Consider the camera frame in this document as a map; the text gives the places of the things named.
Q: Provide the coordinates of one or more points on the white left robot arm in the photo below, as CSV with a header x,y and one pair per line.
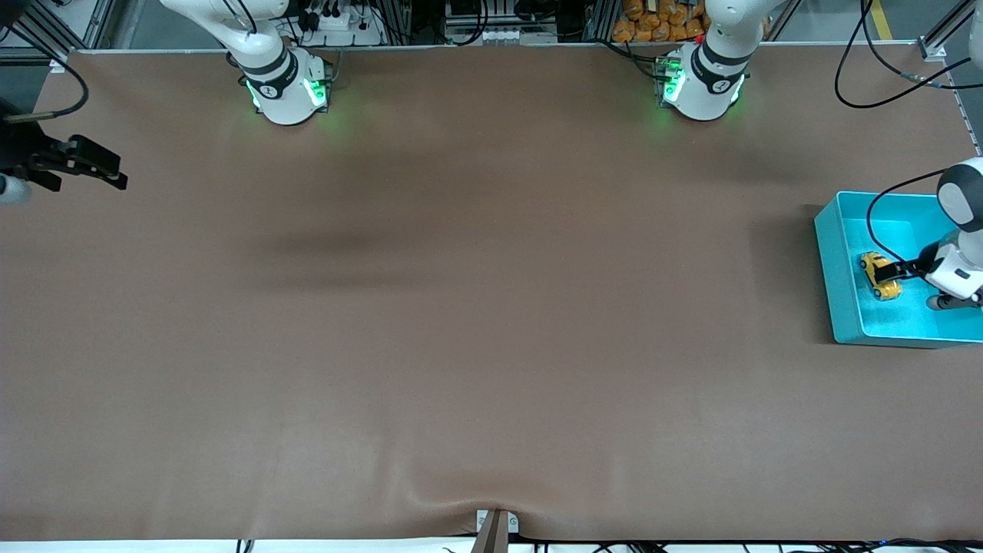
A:
x,y
714,69

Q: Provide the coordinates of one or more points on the grey table edge bracket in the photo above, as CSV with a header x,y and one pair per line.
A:
x,y
497,530

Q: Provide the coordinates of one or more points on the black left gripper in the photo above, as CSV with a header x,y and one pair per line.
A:
x,y
911,267

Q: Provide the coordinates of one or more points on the aluminium frame profile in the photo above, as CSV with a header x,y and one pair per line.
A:
x,y
948,31

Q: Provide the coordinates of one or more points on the yellow beetle toy car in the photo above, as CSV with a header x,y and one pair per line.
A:
x,y
882,286

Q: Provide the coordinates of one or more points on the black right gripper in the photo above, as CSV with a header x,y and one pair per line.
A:
x,y
21,152

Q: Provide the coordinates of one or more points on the teal plastic bin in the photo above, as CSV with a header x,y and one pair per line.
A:
x,y
852,307

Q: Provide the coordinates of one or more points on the white power strip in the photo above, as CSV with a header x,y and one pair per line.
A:
x,y
342,29

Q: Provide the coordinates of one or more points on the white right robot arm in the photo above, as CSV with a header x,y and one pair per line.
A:
x,y
269,69

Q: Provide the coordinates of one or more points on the brown table cover mat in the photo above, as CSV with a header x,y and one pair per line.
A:
x,y
430,346

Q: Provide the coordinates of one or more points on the pile of orange packets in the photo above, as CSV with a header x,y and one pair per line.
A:
x,y
660,21

